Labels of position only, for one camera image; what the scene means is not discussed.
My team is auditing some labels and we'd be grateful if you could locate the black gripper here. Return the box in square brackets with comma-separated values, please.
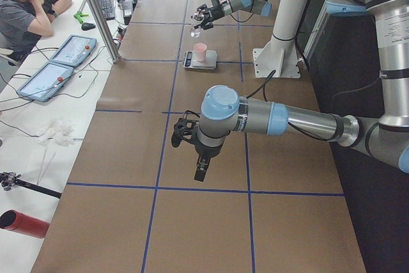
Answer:
[193, 4, 224, 30]
[194, 141, 223, 182]

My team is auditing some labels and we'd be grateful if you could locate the clear glass sauce bottle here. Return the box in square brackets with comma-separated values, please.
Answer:
[190, 11, 205, 38]

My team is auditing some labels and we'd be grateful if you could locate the pink plastic cup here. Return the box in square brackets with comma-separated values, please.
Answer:
[193, 43, 207, 62]

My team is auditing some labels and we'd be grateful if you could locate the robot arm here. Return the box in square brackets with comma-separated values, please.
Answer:
[190, 0, 272, 37]
[192, 0, 408, 181]

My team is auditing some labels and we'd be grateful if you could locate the digital kitchen scale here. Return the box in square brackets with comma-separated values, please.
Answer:
[182, 50, 217, 70]

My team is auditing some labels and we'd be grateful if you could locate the black keyboard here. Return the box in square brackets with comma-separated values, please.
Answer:
[97, 0, 116, 20]

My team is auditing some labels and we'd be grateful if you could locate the black computer mouse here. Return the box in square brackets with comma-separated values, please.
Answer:
[81, 22, 96, 31]

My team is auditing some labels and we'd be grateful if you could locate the green clamp tool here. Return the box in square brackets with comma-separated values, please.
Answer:
[73, 11, 89, 24]

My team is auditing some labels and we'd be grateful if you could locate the upper blue teach pendant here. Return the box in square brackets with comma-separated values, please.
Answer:
[50, 35, 97, 68]

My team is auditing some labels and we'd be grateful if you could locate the blue teach pendant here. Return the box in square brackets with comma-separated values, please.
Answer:
[50, 35, 97, 68]
[17, 62, 73, 102]

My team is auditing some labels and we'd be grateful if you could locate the crumpled white tissue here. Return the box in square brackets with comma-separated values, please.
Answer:
[38, 118, 74, 146]

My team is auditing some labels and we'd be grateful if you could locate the lower blue teach pendant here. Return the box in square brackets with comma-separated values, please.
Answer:
[17, 62, 73, 102]

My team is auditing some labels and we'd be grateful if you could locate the seated person grey shirt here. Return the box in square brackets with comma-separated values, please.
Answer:
[1, 0, 72, 61]

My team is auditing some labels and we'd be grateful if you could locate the black tripod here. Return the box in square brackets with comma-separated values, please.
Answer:
[1, 172, 62, 199]

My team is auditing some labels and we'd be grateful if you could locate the red cylinder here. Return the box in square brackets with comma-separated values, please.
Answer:
[1, 210, 50, 238]

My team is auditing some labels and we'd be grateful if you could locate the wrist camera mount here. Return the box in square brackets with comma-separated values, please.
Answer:
[171, 110, 200, 148]

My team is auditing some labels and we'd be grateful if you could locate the white pedestal column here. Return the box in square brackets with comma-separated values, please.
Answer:
[253, 0, 307, 79]

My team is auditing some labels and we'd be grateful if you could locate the aluminium frame post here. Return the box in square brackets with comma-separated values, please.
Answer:
[87, 0, 120, 63]

